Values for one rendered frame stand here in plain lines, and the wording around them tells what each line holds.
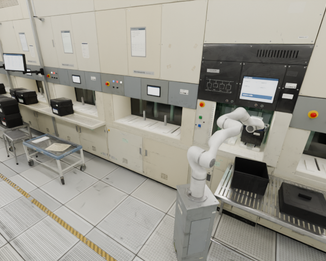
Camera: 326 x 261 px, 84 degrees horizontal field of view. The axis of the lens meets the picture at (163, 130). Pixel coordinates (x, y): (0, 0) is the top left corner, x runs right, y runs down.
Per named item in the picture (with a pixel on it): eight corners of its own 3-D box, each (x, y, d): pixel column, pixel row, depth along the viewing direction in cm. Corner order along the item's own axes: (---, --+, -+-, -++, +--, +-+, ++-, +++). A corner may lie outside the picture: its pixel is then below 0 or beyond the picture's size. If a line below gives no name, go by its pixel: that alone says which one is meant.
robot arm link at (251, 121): (257, 109, 160) (265, 122, 181) (238, 113, 170) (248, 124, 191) (257, 119, 157) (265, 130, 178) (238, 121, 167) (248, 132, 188)
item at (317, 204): (279, 213, 139) (284, 199, 134) (278, 189, 163) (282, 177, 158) (328, 230, 126) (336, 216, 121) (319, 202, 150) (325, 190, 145)
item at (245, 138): (238, 143, 214) (242, 118, 201) (242, 136, 229) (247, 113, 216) (261, 149, 202) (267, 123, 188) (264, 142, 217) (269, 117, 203)
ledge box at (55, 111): (50, 113, 321) (47, 99, 311) (65, 110, 343) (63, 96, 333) (60, 117, 306) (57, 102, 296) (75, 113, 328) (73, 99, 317)
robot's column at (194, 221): (180, 270, 169) (187, 209, 139) (171, 242, 194) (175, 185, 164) (207, 263, 176) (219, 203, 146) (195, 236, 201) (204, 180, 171)
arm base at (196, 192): (190, 203, 144) (192, 185, 137) (182, 187, 161) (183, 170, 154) (211, 200, 149) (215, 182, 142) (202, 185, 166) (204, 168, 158)
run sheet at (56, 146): (43, 149, 273) (43, 148, 272) (54, 142, 295) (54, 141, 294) (62, 152, 269) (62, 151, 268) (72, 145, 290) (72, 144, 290)
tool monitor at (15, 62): (6, 76, 301) (-1, 53, 287) (38, 74, 341) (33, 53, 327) (18, 78, 282) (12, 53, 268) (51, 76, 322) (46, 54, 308)
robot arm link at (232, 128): (193, 163, 146) (209, 173, 135) (189, 155, 139) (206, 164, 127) (228, 124, 163) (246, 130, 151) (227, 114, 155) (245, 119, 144)
